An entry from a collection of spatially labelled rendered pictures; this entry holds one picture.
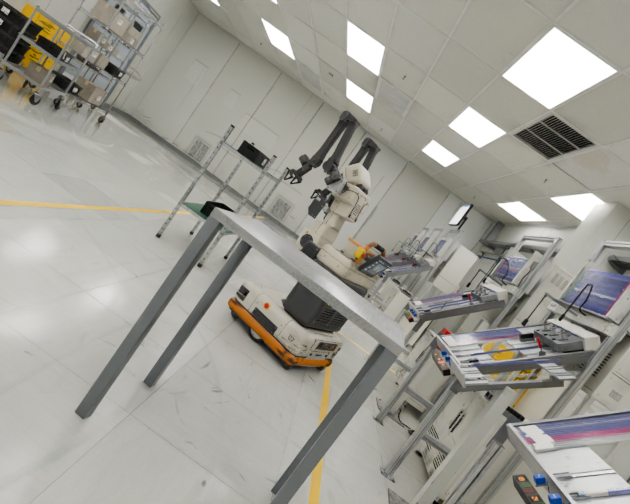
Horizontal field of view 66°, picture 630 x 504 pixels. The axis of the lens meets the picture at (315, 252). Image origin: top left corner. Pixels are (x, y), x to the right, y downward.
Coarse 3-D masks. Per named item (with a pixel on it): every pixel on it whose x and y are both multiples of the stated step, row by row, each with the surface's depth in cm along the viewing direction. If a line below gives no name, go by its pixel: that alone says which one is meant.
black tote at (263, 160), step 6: (246, 144) 404; (240, 150) 404; (246, 150) 404; (252, 150) 404; (258, 150) 403; (246, 156) 404; (252, 156) 404; (258, 156) 406; (264, 156) 425; (258, 162) 419; (264, 162) 439
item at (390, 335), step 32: (224, 224) 147; (256, 224) 174; (192, 256) 148; (288, 256) 153; (160, 288) 150; (320, 288) 141; (192, 320) 191; (352, 320) 139; (384, 320) 163; (128, 352) 151; (384, 352) 137; (96, 384) 153; (352, 384) 179; (352, 416) 138; (320, 448) 140; (288, 480) 141
